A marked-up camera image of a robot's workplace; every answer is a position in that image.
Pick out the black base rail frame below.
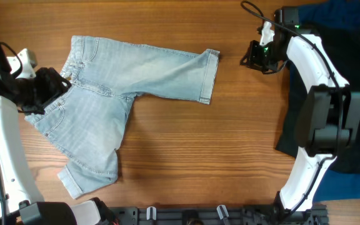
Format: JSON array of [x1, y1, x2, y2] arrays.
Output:
[[111, 204, 329, 225]]

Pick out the right black cable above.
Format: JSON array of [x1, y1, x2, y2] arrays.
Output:
[[240, 0, 346, 216]]

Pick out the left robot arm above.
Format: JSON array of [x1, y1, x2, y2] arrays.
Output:
[[0, 41, 119, 224]]

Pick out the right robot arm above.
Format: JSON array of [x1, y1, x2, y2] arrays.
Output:
[[240, 1, 360, 221]]

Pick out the light blue denim shorts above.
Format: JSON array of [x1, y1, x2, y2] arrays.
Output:
[[26, 36, 219, 199]]

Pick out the black cloth garment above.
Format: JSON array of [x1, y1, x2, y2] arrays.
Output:
[[276, 22, 360, 174]]

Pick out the blue cloth garment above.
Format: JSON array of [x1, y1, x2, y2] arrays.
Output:
[[298, 1, 360, 202]]

